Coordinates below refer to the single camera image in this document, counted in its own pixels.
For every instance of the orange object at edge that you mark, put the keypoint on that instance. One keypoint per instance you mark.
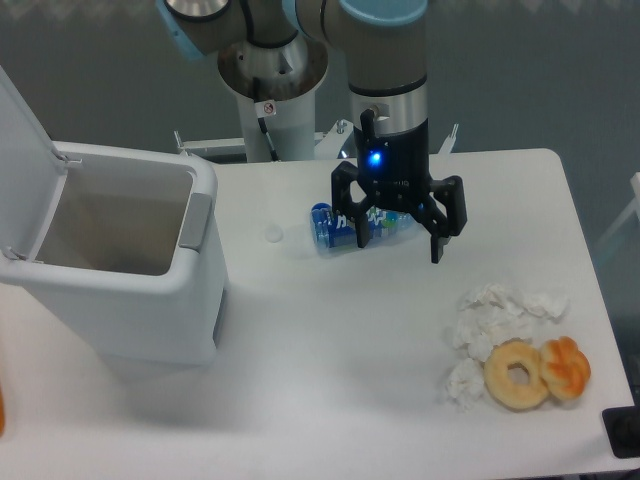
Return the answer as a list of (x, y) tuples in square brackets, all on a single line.
[(2, 414)]

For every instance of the white trash can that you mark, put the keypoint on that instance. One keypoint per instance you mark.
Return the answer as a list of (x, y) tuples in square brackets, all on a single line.
[(121, 245)]

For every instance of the black device at corner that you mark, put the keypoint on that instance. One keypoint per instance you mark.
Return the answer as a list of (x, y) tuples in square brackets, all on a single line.
[(622, 429)]

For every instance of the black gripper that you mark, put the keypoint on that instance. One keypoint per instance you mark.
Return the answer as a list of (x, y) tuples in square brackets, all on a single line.
[(393, 172)]

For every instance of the large crumpled white tissue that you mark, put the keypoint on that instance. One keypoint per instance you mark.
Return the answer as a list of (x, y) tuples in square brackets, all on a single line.
[(494, 314)]

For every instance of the blue plastic drink bottle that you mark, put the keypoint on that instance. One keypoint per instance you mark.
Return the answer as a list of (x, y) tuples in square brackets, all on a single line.
[(332, 231)]

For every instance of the plain ring donut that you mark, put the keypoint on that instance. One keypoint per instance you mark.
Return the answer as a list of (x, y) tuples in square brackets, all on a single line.
[(512, 376)]

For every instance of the orange twisted bread bun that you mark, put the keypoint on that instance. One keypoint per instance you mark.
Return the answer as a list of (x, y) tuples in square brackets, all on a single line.
[(564, 368)]

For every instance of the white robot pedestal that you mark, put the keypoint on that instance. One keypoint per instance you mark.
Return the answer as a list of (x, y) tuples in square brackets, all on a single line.
[(275, 97)]

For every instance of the white frame at right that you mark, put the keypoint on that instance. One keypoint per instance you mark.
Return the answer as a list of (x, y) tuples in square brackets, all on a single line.
[(620, 230)]

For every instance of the small crumpled white tissue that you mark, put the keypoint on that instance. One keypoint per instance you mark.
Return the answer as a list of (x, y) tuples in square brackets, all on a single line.
[(465, 384)]

